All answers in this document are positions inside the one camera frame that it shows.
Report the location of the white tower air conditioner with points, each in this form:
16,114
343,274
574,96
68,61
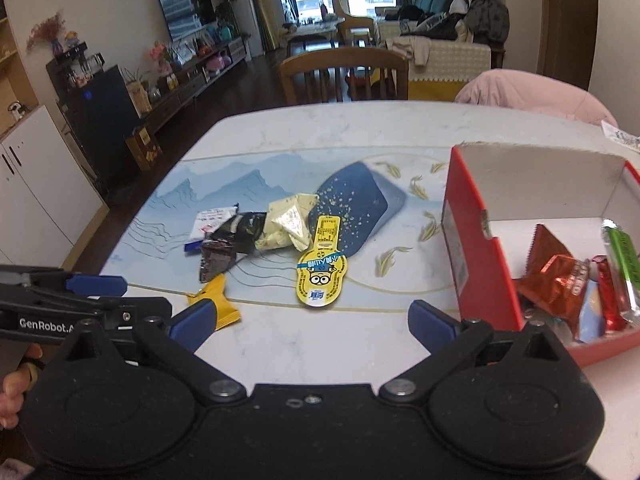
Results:
245,10

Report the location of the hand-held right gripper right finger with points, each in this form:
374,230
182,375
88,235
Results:
431,325

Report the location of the small white printed wrapper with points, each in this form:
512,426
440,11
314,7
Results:
622,137

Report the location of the brown gift box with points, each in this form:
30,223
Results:
142,147

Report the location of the person's left hand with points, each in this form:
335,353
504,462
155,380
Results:
12,395

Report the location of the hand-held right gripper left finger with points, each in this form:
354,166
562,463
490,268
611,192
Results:
192,325

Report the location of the small yellow snack packet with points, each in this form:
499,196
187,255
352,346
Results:
227,312

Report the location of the wooden door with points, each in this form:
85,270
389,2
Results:
565,25

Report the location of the pile of dark clothes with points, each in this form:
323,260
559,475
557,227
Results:
485,12

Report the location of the black cabinet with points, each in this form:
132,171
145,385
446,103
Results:
95,120

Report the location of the green snack packet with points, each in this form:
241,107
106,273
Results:
622,255

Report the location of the flat screen television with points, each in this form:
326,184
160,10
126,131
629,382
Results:
185,10

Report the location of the white and blue snack packet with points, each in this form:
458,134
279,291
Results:
212,217

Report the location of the dark brown snack packet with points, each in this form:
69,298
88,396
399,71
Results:
217,260

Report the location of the wooden dining chair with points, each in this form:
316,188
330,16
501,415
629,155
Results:
345,62

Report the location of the wooden armchair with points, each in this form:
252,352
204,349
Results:
355,25

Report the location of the light blue snack packet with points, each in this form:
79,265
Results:
592,315

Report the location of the wooden television cabinet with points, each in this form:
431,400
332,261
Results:
200,75

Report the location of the blue mountain print table mat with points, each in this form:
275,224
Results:
280,175

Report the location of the sofa with cream cover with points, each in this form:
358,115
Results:
450,65

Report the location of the cream snack packet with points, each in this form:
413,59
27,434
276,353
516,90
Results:
285,220

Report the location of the grey curtain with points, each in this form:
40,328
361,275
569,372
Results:
267,5

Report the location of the red snack packet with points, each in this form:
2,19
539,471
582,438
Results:
607,295

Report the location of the pink padded chair cover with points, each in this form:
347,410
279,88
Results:
530,92

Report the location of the orange-brown foil snack packet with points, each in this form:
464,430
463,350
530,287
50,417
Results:
550,280

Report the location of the black glossy snack packet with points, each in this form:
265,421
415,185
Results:
240,230

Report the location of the long yellow cartoon snack packet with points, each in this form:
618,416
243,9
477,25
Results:
320,275

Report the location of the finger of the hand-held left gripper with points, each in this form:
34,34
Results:
135,309
95,285

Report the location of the red cardboard box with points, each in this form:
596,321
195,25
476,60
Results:
475,280

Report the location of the pink flower bouquet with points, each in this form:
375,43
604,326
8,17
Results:
160,55

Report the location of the dried flower bunch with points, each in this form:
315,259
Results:
47,30

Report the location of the white cabinet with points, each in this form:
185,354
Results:
35,185

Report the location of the wooden coffee table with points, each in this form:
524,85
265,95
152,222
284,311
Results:
315,27

